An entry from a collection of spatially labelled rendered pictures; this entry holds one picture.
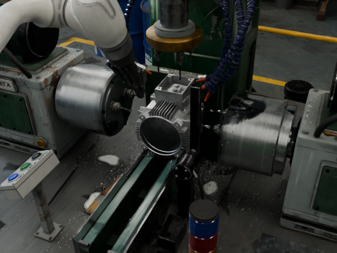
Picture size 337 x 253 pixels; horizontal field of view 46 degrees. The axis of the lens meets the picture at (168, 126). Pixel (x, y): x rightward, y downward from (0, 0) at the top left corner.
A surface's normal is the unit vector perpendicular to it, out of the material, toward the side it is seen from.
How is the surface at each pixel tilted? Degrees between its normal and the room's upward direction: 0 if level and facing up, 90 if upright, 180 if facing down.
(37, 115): 89
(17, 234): 0
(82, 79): 28
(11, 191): 90
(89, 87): 39
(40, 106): 89
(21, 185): 67
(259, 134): 55
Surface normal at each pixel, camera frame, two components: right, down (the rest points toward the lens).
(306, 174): -0.39, 0.52
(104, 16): 0.48, 0.61
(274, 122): -0.25, -0.36
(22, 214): -0.02, -0.82
